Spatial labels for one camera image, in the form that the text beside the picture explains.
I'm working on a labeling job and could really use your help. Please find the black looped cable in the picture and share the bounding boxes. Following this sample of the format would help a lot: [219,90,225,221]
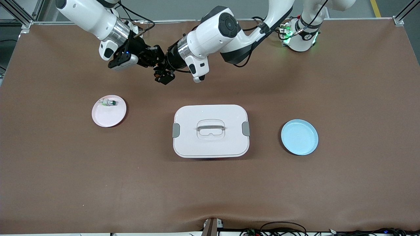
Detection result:
[260,221,308,236]

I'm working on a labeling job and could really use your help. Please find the white lidded storage box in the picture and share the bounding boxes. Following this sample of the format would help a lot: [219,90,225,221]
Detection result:
[172,105,250,159]

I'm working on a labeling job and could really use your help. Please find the aluminium frame post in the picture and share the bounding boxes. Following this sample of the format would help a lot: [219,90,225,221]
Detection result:
[392,0,420,27]
[0,0,45,33]

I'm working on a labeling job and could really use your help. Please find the black left base cable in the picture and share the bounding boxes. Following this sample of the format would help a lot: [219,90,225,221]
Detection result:
[252,16,291,36]

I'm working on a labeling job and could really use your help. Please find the light blue round plate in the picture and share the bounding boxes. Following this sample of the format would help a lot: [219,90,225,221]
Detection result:
[281,119,319,156]

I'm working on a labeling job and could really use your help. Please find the aluminium frame rail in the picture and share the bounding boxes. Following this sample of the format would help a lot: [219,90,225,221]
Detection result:
[20,17,404,26]

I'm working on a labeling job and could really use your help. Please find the grey box lid handle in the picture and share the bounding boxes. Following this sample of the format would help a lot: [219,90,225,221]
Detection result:
[196,124,226,137]

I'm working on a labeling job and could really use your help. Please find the brown table mat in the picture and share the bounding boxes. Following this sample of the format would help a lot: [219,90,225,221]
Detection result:
[0,18,420,235]

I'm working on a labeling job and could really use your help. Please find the black cable bundle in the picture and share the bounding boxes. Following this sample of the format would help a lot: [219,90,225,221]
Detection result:
[240,228,420,236]

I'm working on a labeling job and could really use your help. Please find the pink round plate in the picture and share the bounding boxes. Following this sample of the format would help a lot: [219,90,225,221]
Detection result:
[92,95,127,128]

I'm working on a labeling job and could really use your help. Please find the brown mount post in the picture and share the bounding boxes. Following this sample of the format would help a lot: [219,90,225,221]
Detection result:
[201,217,218,236]

